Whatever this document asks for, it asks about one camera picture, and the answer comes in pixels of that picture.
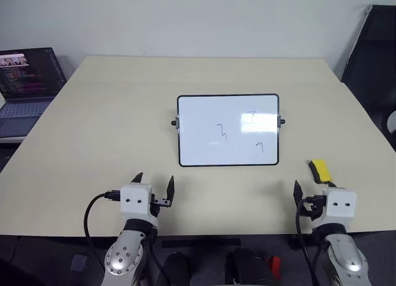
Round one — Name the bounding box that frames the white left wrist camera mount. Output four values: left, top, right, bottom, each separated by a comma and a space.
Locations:
119, 184, 152, 220

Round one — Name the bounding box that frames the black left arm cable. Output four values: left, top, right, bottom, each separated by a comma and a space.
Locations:
83, 190, 121, 273

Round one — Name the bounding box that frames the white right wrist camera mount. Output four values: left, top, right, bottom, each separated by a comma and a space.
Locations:
322, 187, 358, 219

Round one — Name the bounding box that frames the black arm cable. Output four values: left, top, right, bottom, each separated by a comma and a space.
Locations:
83, 190, 121, 273
295, 196, 321, 286

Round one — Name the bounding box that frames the small dark rounded shape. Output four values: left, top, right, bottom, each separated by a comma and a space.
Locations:
163, 251, 192, 286

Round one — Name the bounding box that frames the small dark square pad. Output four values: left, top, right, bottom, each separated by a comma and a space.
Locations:
70, 254, 89, 272

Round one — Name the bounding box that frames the yellow and black eraser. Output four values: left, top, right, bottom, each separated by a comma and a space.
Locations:
306, 158, 334, 185

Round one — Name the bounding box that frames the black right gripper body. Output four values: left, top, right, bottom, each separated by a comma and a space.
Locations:
301, 193, 325, 222

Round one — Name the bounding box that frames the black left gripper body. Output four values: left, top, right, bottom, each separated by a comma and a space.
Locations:
150, 193, 171, 219

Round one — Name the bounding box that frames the open grey laptop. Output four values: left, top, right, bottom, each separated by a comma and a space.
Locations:
0, 47, 67, 139

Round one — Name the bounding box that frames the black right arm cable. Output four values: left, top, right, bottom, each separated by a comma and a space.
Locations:
295, 196, 321, 286

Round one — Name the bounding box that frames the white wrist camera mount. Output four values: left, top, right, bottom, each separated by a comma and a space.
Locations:
322, 187, 358, 219
119, 184, 152, 220

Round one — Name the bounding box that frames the white framed whiteboard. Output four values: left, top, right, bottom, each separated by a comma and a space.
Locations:
170, 93, 286, 168

